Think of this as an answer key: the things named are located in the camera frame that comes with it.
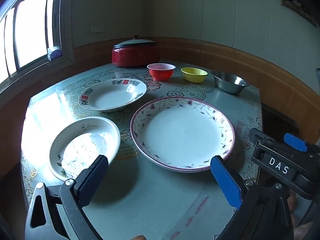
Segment stainless steel bowl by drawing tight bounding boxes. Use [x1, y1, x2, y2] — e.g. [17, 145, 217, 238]
[211, 70, 249, 95]

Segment small white rose dish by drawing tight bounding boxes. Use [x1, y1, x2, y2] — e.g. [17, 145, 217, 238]
[49, 116, 121, 181]

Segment large purple floral plate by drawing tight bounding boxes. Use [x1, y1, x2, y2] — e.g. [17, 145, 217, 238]
[130, 96, 235, 173]

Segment yellow bowl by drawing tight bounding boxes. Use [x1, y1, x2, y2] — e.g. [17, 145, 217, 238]
[181, 67, 208, 83]

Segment red plastic bowl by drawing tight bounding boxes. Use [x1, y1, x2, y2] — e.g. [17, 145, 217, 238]
[147, 63, 176, 81]

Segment white plate red characters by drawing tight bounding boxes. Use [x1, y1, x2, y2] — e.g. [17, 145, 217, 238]
[78, 78, 147, 112]

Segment red pot with lid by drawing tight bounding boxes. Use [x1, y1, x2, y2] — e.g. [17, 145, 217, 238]
[111, 35, 161, 67]

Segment blue object on windowsill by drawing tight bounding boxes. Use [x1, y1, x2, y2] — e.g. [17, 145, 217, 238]
[47, 46, 62, 61]

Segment white wall socket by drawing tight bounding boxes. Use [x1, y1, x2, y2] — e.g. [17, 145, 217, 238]
[90, 25, 104, 34]

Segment window with frame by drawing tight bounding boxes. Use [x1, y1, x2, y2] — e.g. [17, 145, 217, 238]
[1, 0, 74, 91]

